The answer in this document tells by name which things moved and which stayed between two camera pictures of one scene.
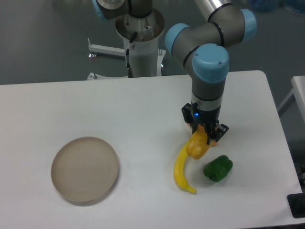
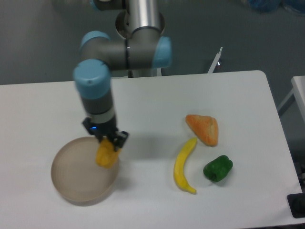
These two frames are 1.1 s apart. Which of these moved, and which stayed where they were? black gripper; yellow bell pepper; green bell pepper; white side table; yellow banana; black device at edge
Moved: black gripper; yellow bell pepper
Stayed: yellow banana; black device at edge; green bell pepper; white side table
